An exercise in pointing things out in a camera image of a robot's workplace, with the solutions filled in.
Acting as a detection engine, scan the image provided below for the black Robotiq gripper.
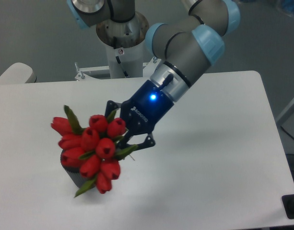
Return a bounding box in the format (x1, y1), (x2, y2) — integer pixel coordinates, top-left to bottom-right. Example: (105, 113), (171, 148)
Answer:
(105, 80), (174, 150)

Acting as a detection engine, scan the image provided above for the red tulip bouquet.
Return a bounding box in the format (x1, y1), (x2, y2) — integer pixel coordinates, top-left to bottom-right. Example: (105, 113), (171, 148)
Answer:
(51, 105), (138, 197)

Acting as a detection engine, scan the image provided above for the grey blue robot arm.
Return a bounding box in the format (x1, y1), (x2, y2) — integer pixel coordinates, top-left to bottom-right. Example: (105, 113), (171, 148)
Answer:
(67, 0), (240, 149)

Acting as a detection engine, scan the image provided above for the dark grey ribbed vase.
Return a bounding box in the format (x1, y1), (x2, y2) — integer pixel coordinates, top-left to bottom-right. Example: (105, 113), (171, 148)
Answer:
(60, 147), (102, 188)

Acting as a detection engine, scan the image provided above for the white chair armrest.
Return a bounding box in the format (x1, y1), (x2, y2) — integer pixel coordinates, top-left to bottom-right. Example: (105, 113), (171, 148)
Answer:
(0, 62), (37, 85)

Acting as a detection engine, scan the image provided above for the white furniture at right edge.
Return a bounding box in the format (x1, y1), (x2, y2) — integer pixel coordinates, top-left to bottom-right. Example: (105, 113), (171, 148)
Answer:
(275, 97), (294, 127)

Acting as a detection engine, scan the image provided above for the black device at table edge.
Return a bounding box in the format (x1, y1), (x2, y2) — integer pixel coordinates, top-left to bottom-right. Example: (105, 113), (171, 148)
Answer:
(282, 194), (294, 219)

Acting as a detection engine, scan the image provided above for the clear container with blue items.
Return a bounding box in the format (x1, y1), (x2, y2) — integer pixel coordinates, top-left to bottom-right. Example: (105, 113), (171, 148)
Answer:
(275, 0), (294, 17)

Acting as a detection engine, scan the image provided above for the white metal base frame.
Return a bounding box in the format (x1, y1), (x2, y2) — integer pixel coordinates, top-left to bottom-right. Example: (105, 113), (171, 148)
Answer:
(74, 57), (162, 81)

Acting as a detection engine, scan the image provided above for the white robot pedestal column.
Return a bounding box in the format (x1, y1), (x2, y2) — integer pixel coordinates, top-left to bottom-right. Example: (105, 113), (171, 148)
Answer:
(96, 11), (150, 79)

